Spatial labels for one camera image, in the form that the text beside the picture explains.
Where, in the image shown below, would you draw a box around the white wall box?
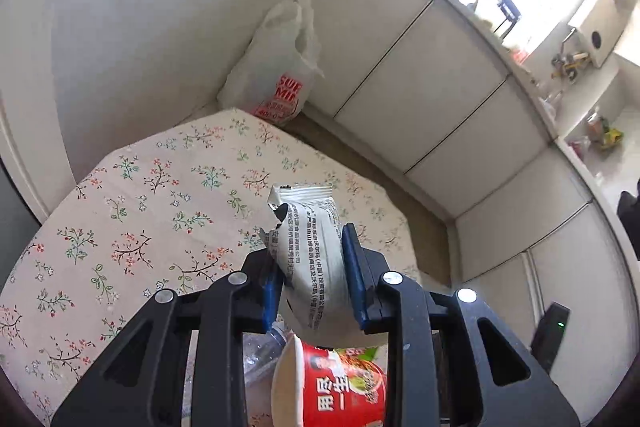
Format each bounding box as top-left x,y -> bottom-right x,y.
568,0 -> 625,68

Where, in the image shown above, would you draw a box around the white printed snack wrapper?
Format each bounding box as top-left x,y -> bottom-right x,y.
260,185 -> 359,348

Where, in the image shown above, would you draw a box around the green yellow snack bag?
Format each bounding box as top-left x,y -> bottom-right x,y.
587,112 -> 624,150

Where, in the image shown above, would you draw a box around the black router box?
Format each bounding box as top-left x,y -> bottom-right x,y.
530,303 -> 570,374

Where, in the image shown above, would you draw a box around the red instant noodle cup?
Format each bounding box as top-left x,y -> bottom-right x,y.
271,336 -> 386,427

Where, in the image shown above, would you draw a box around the white plastic shopping bag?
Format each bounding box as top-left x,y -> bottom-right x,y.
217,0 -> 323,126

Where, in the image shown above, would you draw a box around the clear plastic bottle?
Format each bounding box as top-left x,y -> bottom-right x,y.
243,322 -> 291,426

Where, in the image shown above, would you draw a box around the white kitchen cabinets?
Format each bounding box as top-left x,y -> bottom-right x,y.
309,0 -> 639,421

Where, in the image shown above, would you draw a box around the metal faucet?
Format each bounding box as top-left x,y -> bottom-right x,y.
550,26 -> 591,80

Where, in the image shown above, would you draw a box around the floral tablecloth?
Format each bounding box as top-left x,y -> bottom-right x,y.
1,109 -> 418,424

